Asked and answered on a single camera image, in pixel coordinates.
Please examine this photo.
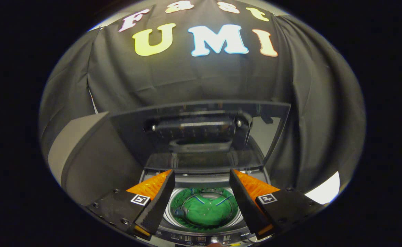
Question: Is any green polo shirt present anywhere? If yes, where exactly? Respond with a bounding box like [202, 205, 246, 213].
[171, 187, 238, 229]

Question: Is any dark washing machine lid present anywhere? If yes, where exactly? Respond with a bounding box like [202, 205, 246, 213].
[109, 100, 292, 173]

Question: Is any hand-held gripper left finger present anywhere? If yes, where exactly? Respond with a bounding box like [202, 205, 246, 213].
[85, 169, 176, 240]

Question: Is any black backdrop cloth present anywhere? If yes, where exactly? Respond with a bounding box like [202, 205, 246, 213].
[39, 0, 366, 194]

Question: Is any dark grey cabinet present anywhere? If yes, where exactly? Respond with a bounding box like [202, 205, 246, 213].
[47, 111, 144, 207]

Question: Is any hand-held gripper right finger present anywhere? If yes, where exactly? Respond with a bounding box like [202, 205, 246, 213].
[229, 168, 328, 240]

